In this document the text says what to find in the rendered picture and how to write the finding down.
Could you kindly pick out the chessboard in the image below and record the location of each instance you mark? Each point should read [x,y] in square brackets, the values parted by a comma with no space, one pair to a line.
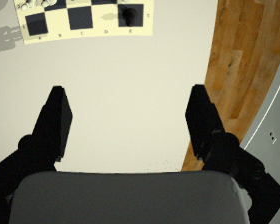
[82,18]

